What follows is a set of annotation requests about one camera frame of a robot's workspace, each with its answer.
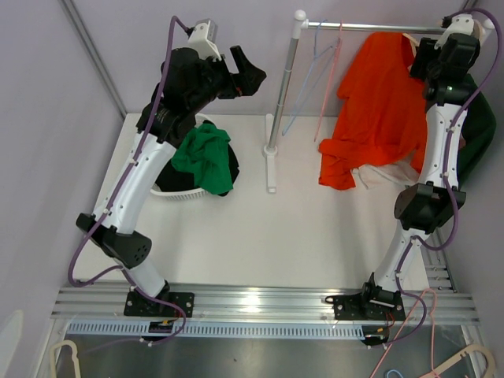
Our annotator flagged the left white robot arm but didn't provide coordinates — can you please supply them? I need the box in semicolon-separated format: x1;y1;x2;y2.
76;46;267;316

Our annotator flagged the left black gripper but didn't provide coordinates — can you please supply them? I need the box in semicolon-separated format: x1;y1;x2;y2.
187;46;265;114

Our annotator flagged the beige hanger on floor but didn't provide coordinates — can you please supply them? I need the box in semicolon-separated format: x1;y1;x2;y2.
49;340;82;378

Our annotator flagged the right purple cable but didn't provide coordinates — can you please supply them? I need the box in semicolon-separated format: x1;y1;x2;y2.
381;7;502;351

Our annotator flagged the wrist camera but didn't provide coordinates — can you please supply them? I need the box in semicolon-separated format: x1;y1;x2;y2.
187;19;222;61
434;13;475;50

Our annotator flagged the silver clothes rack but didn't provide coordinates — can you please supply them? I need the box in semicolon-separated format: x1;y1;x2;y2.
263;8;503;194

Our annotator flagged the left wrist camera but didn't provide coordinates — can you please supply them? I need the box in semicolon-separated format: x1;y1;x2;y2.
187;19;222;61

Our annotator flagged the white slotted cable duct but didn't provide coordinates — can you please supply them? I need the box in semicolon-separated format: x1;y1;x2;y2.
66;320;365;340

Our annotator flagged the pink wire hanger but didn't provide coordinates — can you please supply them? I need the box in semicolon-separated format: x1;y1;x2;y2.
313;24;343;142

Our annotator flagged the white perforated basket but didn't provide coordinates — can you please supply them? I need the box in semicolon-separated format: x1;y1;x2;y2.
149;113;216;202

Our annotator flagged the white t shirt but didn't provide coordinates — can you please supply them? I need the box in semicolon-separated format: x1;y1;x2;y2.
351;161;420;190

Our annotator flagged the blue hanger on floor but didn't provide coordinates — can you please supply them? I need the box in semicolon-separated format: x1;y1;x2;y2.
385;369;403;378

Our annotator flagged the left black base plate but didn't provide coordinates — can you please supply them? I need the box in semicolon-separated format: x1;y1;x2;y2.
123;291;195;317

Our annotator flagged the dark green t shirt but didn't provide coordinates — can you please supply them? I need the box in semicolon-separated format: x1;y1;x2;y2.
457;92;497;187

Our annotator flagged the pink cable on floor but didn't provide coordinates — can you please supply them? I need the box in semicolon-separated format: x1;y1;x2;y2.
369;289;439;378

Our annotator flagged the aluminium mounting rail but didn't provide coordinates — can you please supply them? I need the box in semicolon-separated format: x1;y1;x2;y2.
50;281;480;325

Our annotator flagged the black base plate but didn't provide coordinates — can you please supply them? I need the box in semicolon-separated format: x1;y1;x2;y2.
123;291;195;317
324;294;406;321

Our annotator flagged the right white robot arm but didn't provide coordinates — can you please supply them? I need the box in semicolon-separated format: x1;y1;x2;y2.
358;32;480;319

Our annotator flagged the orange t shirt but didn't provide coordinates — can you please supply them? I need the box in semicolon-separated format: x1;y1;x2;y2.
319;32;427;191

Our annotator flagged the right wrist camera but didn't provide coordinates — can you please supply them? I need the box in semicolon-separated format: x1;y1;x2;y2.
434;13;475;50

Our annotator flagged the blue wire hanger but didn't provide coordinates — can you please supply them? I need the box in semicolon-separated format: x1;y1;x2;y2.
281;20;338;136

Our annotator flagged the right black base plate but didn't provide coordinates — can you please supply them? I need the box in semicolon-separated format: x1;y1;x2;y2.
324;294;406;321

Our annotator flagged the wooden hanger on floor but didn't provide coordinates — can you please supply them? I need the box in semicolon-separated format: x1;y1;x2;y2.
421;344;496;378

